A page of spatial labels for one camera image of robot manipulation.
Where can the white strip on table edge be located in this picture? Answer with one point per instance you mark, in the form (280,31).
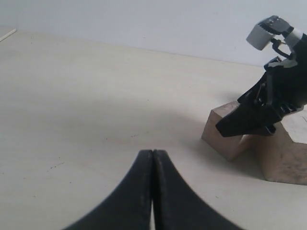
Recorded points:
(5,33)

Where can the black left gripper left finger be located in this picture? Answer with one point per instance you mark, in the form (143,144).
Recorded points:
(128,207)

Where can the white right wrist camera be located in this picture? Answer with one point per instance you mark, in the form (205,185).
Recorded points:
(267,29)

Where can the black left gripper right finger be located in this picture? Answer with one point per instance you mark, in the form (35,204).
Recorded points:
(176,205)

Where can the second largest wooden cube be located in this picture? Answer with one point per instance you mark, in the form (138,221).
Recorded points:
(231,147)

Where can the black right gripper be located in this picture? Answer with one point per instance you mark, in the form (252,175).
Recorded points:
(282,90)

